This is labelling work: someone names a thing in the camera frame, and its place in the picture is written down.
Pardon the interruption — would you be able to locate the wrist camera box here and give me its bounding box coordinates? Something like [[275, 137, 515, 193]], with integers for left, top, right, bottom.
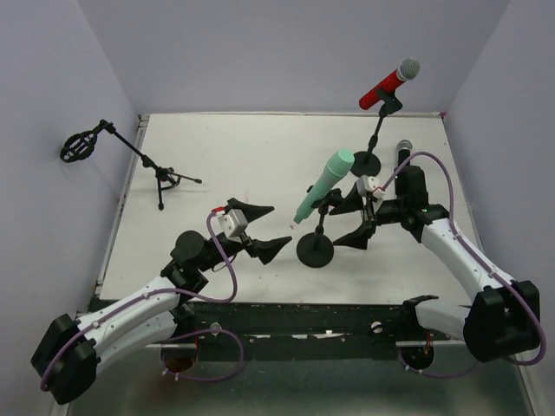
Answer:
[[356, 175, 385, 211], [216, 209, 248, 242]]

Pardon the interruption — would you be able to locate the red glitter microphone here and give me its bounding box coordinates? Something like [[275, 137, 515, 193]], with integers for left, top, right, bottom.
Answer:
[[359, 58, 421, 110]]

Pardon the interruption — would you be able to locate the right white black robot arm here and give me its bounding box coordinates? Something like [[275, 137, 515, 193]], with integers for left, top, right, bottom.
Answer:
[[331, 165, 546, 366]]

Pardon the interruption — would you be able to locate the aluminium frame rail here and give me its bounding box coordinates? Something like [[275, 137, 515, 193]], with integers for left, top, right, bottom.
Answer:
[[71, 309, 473, 350]]

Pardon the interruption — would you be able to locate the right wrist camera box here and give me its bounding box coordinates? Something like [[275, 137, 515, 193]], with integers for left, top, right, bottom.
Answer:
[[356, 175, 385, 211]]

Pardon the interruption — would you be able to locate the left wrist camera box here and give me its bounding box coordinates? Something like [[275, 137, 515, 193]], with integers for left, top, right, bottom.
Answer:
[[216, 209, 248, 242]]

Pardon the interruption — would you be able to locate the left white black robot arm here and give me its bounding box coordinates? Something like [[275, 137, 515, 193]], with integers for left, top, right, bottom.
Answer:
[[30, 198, 292, 405]]

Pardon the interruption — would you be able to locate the mint green microphone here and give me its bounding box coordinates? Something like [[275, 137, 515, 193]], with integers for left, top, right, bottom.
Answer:
[[293, 149, 355, 224]]

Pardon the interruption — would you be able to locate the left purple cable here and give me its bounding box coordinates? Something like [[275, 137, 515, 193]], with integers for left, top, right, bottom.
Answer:
[[39, 210, 246, 391]]

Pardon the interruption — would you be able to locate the short black round-base mic stand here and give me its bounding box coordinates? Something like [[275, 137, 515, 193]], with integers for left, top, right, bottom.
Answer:
[[297, 188, 342, 269]]

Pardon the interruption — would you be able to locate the black microphone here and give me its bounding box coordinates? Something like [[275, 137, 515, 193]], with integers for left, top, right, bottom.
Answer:
[[395, 140, 413, 166]]

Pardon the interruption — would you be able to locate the tall black tripod mic stand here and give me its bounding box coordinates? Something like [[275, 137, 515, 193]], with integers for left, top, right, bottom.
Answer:
[[59, 119, 203, 211]]

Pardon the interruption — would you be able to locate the black front mounting rail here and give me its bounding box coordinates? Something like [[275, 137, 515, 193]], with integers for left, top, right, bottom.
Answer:
[[142, 301, 452, 363]]

